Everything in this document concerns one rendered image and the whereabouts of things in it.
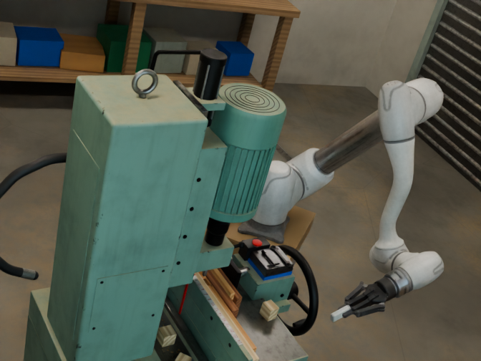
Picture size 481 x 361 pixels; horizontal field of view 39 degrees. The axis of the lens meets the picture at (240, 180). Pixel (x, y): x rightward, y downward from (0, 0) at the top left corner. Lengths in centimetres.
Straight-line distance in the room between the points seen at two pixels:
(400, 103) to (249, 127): 75
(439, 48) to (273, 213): 323
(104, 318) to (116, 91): 55
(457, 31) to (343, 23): 97
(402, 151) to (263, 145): 73
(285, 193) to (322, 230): 152
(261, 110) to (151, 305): 55
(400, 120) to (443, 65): 331
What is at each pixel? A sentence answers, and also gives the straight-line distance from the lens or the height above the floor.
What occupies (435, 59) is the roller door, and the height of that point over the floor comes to 60.
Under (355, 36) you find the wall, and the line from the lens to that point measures 597.
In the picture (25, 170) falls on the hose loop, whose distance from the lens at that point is 165.
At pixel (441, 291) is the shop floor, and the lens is 397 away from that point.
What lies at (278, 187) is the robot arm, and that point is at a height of 90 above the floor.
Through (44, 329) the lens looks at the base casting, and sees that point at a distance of 194.
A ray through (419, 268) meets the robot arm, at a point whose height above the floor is 90.
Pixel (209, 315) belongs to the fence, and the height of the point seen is 93.
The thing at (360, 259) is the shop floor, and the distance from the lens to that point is 392.
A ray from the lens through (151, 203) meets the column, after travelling 151.
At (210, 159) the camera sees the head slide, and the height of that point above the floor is 139.
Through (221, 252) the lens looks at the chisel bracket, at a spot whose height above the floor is 106.
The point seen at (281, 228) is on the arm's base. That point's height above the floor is 71.
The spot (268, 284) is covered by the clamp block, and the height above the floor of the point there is 95.
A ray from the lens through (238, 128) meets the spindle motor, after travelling 158.
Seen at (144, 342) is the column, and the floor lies 87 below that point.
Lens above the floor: 217
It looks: 31 degrees down
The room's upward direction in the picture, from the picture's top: 16 degrees clockwise
